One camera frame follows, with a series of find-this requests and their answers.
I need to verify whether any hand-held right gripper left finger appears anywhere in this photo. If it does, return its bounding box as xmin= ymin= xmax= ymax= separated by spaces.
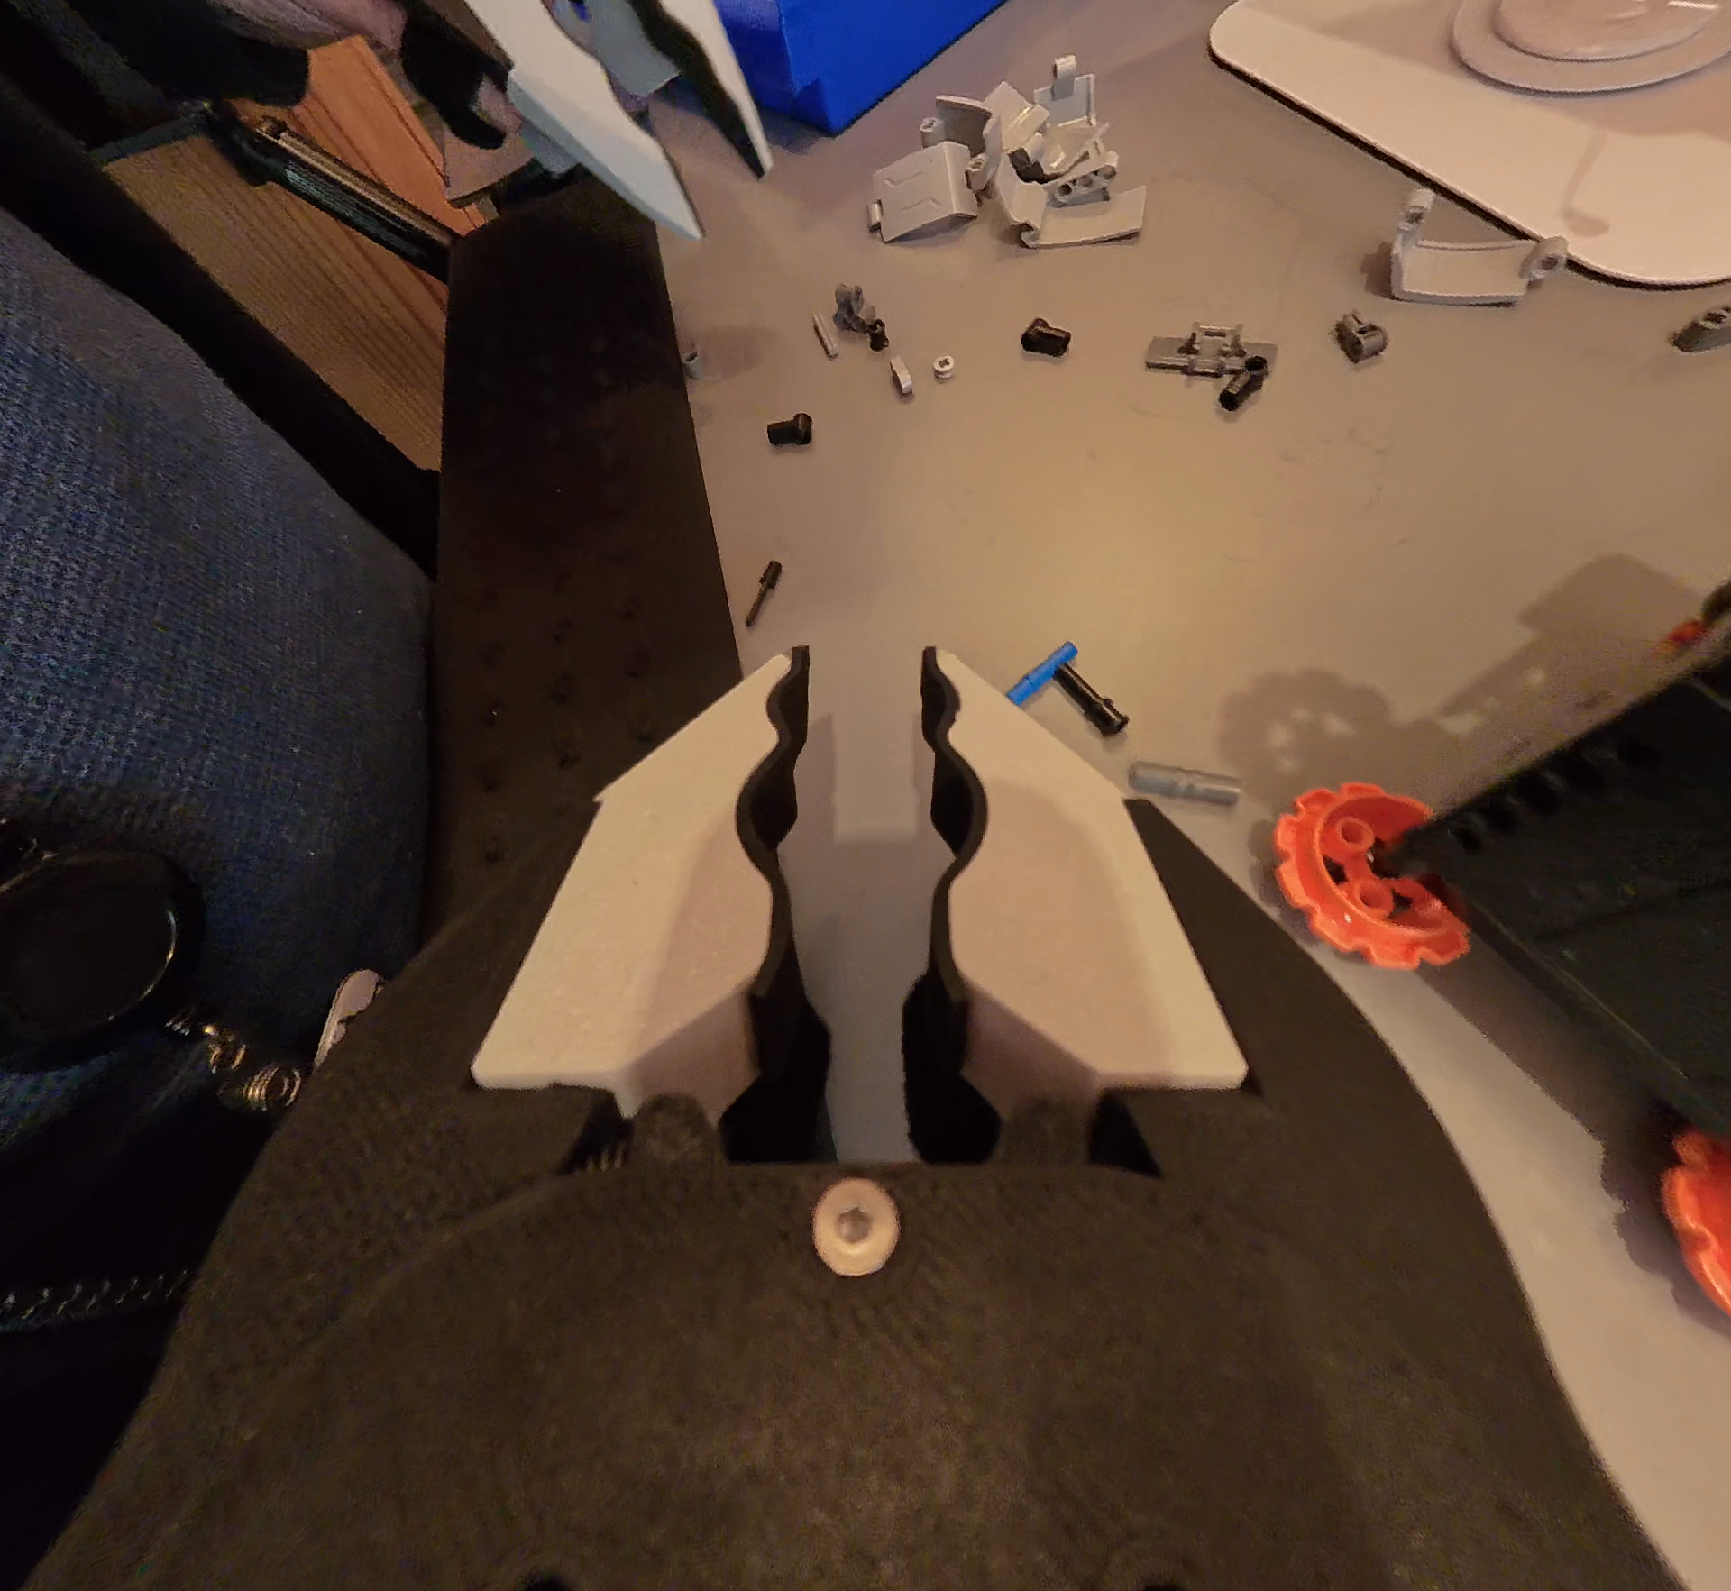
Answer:
xmin=471 ymin=645 xmax=818 ymax=1121

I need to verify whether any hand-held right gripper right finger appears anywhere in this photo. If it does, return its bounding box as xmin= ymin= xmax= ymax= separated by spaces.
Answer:
xmin=920 ymin=645 xmax=1250 ymax=1099

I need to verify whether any building block robot chassis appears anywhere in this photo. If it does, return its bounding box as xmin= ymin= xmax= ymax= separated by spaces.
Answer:
xmin=1272 ymin=583 xmax=1731 ymax=1316

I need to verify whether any pile of light grey panels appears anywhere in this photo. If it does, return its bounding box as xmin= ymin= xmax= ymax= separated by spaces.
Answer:
xmin=866 ymin=56 xmax=1149 ymax=251

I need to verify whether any silver key clip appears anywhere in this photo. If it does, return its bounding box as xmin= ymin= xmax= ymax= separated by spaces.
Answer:
xmin=168 ymin=969 xmax=388 ymax=1115

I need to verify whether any dark perforated mat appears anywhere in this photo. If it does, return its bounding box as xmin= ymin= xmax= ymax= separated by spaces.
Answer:
xmin=433 ymin=185 xmax=744 ymax=904

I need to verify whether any person's leg in jeans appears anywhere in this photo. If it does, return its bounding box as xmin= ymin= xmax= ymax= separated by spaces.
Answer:
xmin=0 ymin=212 xmax=439 ymax=1148

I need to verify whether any black wristwatch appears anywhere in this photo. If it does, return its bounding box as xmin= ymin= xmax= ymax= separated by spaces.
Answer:
xmin=0 ymin=827 xmax=208 ymax=1067

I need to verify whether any grey clip block piece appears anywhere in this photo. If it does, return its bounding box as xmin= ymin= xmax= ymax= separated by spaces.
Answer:
xmin=1148 ymin=323 xmax=1281 ymax=379

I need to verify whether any light grey panel piece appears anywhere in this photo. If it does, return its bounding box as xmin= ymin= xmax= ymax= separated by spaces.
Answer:
xmin=1391 ymin=188 xmax=1571 ymax=309

